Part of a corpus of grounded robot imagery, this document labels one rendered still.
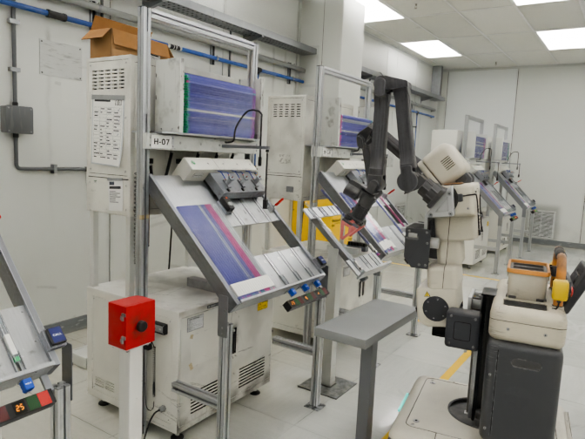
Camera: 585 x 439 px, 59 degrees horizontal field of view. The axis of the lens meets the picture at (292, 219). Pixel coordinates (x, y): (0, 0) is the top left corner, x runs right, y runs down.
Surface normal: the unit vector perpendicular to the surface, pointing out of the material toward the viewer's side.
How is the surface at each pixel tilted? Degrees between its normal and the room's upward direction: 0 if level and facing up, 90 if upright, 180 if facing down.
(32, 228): 90
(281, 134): 90
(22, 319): 47
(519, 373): 90
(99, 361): 90
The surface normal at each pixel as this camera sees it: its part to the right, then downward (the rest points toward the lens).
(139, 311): 0.83, 0.11
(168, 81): -0.55, 0.07
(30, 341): 0.64, -0.60
